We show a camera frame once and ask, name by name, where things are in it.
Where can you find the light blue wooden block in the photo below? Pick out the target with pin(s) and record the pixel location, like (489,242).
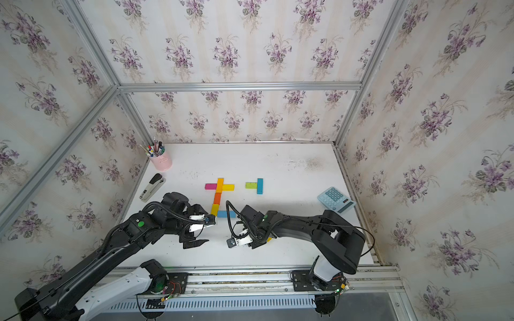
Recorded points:
(225,214)

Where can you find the light blue calculator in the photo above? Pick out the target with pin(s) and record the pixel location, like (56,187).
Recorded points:
(335,200)

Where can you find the orange wooden block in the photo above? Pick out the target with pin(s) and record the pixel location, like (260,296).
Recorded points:
(217,198)

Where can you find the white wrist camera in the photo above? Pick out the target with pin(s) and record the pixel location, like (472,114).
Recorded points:
(202,221)
(235,242)

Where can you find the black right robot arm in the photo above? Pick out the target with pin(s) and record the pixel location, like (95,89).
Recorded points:
(339,241)

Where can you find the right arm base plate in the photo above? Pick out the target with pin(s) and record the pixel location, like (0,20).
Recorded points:
(319,281)

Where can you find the teal wooden block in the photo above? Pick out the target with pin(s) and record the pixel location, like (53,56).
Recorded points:
(260,186)

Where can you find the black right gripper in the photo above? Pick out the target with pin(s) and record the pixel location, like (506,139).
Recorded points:
(257,243)

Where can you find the black and white stapler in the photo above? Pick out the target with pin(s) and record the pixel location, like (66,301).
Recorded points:
(154,185)

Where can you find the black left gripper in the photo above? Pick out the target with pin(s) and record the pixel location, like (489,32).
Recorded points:
(187,238)

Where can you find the orange-yellow wooden block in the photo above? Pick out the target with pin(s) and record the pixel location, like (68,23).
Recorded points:
(219,185)

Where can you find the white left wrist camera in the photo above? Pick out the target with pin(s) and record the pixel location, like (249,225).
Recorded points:
(202,221)

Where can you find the magenta wooden block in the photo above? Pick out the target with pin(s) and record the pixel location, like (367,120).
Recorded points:
(210,186)

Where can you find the aluminium front rail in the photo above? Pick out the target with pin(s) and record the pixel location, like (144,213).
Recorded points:
(195,282)

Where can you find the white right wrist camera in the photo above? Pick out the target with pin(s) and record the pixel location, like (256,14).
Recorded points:
(235,242)

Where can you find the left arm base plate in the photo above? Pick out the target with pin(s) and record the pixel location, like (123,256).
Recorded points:
(168,284)

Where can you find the green wooden block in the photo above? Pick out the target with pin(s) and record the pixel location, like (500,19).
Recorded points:
(251,185)

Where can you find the pink metal pen bucket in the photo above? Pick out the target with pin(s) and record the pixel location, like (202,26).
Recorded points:
(162,162)

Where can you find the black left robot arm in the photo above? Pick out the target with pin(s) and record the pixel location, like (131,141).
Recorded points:
(74,295)

